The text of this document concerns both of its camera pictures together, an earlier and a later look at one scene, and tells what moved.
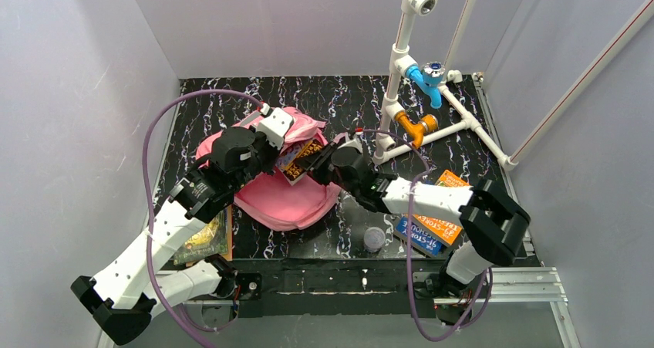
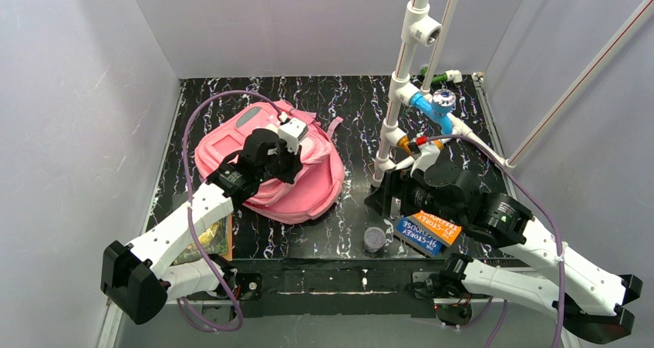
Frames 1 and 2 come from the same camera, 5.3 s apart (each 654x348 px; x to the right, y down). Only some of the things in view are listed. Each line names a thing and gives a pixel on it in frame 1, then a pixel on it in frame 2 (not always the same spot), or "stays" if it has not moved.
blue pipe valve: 429,76 to 438,106
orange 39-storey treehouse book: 442,228 stays
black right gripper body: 317,163 to 397,195
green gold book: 214,238 stays
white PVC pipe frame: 454,76 to 419,25
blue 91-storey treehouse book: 421,238 stays
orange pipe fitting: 428,123 to 403,142
